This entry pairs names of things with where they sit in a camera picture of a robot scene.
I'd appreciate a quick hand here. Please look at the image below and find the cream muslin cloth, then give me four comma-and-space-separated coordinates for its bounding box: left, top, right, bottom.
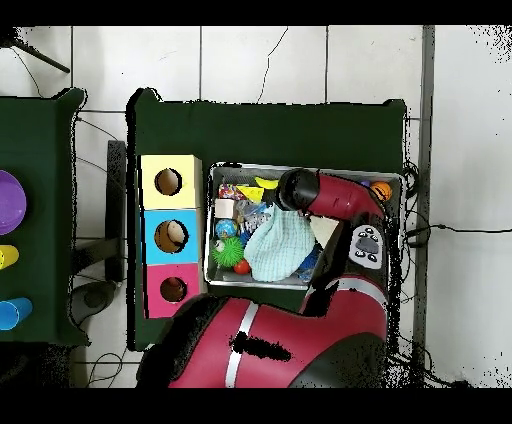
309, 214, 343, 249

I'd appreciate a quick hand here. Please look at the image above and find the clear mesh bin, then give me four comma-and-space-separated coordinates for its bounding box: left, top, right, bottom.
204, 163, 405, 296

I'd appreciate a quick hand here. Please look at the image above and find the blue cup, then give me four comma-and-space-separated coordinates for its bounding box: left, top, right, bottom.
0, 297, 34, 332

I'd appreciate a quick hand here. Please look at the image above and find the blue globe ball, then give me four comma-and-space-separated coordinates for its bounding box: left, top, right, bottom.
215, 218, 239, 240

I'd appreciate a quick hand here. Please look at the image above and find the purple plate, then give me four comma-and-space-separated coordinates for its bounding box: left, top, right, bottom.
0, 169, 29, 237

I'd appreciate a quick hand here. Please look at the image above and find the green spiky ball with eyes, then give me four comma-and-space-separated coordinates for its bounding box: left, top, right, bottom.
212, 235, 248, 269

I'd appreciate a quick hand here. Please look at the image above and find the black tripod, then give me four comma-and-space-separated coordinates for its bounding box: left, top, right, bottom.
0, 27, 72, 75

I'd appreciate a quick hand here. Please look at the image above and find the yellow cup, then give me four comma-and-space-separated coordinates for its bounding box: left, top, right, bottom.
0, 244, 21, 271

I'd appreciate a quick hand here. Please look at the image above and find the mint green muslin cloth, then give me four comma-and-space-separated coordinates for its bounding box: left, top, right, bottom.
243, 204, 318, 284

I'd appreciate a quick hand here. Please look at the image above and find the wooden box with three holes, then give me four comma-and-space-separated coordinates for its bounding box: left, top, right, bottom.
139, 154, 208, 320

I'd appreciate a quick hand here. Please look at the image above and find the dark green side table cloth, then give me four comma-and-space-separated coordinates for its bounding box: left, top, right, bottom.
0, 87, 89, 347

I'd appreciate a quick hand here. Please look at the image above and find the plain wooden block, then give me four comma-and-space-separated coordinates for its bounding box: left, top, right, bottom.
213, 197, 238, 220

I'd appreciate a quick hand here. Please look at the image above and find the yellow cheese wedge toy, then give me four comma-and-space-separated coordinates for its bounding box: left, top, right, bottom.
237, 185, 265, 204

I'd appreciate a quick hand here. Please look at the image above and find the dark green tablecloth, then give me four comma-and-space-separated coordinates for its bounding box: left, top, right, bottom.
126, 87, 409, 353

